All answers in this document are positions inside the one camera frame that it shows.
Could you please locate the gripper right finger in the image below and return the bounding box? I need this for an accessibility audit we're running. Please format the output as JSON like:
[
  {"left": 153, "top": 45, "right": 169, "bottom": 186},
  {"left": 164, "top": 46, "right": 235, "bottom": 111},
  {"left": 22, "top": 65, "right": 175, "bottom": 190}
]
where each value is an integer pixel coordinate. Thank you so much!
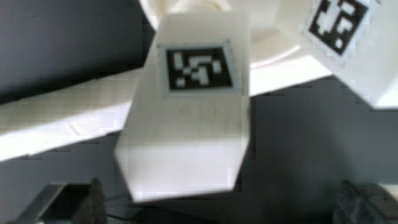
[{"left": 334, "top": 181, "right": 398, "bottom": 224}]

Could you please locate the white U-shaped fence wall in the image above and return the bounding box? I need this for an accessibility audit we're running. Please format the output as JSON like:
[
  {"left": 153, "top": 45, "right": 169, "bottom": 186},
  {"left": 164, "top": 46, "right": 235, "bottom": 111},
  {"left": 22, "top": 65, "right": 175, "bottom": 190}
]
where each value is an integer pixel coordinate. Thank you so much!
[{"left": 0, "top": 48, "right": 333, "bottom": 162}]

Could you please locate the white stool leg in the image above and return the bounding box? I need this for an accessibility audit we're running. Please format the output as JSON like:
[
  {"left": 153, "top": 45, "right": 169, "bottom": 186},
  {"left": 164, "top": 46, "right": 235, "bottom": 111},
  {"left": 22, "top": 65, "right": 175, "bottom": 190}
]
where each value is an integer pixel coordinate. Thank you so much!
[
  {"left": 301, "top": 0, "right": 398, "bottom": 110},
  {"left": 112, "top": 0, "right": 253, "bottom": 204}
]

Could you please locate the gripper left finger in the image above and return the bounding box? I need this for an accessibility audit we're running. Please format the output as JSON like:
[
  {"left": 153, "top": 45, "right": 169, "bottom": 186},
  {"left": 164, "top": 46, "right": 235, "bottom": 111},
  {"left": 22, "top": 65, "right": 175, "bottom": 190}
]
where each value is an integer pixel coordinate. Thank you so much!
[{"left": 4, "top": 178, "right": 109, "bottom": 224}]

